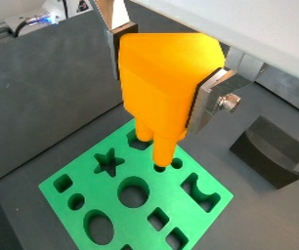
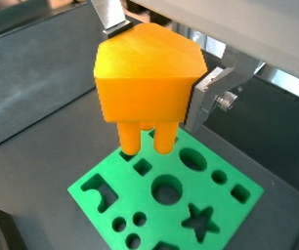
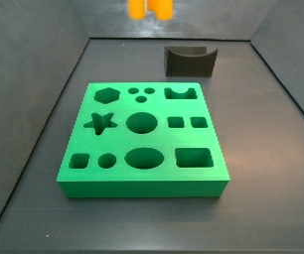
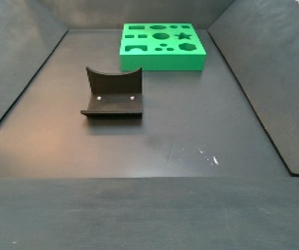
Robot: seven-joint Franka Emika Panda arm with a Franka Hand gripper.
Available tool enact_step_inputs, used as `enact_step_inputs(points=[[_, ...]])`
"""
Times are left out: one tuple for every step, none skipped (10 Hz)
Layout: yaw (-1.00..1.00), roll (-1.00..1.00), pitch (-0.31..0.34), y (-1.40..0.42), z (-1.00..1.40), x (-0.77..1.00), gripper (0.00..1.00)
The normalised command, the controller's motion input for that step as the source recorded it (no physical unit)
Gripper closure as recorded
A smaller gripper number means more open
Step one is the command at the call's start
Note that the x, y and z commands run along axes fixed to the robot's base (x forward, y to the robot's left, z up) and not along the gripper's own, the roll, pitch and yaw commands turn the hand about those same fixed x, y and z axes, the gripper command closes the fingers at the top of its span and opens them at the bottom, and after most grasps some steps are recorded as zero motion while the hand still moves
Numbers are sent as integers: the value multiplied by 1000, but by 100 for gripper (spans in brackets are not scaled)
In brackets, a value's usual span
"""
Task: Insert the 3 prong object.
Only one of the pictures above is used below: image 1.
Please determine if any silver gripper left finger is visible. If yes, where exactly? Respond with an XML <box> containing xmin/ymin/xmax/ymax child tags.
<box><xmin>93</xmin><ymin>0</ymin><xmax>138</xmax><ymax>79</ymax></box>

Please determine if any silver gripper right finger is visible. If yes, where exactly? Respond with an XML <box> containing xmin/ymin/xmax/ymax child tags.
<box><xmin>187</xmin><ymin>47</ymin><xmax>267</xmax><ymax>134</ymax></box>

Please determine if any orange three-prong plug block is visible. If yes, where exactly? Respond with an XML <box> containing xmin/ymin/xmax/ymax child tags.
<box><xmin>118</xmin><ymin>33</ymin><xmax>224</xmax><ymax>167</ymax></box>

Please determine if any silver device with blue light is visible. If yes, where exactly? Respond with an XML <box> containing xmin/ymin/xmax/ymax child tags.
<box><xmin>4</xmin><ymin>0</ymin><xmax>92</xmax><ymax>38</ymax></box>

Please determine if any black curved block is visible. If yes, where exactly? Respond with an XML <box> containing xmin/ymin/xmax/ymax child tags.
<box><xmin>229</xmin><ymin>116</ymin><xmax>299</xmax><ymax>189</ymax></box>

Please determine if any green shape-sorter board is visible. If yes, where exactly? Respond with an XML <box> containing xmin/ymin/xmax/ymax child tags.
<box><xmin>38</xmin><ymin>122</ymin><xmax>233</xmax><ymax>250</ymax></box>

